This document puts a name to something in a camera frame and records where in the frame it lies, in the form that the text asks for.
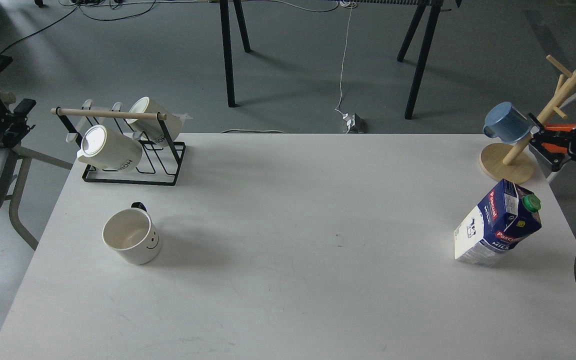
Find blue white milk carton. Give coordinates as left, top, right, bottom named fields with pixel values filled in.
left=454, top=178, right=542, bottom=267

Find white smiley mug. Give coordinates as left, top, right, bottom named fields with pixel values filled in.
left=102, top=202, right=163, bottom=265

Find orange mug on tree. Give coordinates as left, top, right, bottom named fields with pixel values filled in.
left=542, top=123, right=576, bottom=155

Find wooden mug tree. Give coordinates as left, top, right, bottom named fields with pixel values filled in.
left=478, top=54, right=576, bottom=184

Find blue mug on tree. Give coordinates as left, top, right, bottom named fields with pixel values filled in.
left=482, top=101, right=533, bottom=144

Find black table legs right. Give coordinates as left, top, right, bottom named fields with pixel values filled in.
left=397, top=0, right=445, bottom=120

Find black table legs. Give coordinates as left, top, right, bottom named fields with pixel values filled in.
left=397, top=0, right=445, bottom=120
left=219, top=0, right=252, bottom=109

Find grey power adapter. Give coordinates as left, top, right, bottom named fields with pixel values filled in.
left=343, top=112, right=367, bottom=134

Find black table legs left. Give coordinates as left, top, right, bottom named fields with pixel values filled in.
left=219, top=0, right=252, bottom=109

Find white mug rear rack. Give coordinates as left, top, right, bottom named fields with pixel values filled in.
left=126, top=96, right=185, bottom=148

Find white mug rack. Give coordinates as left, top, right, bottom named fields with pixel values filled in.
left=77, top=124, right=143, bottom=173
left=126, top=96, right=185, bottom=148

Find white mug front rack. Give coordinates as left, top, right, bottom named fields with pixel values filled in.
left=77, top=124, right=143, bottom=173

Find white cable on floor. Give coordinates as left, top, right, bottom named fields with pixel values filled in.
left=220, top=0, right=359, bottom=135

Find black wire mug rack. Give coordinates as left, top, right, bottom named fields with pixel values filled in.
left=51, top=100, right=186, bottom=186

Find black floor cable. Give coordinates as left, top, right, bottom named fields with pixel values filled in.
left=0, top=0, right=159, bottom=58

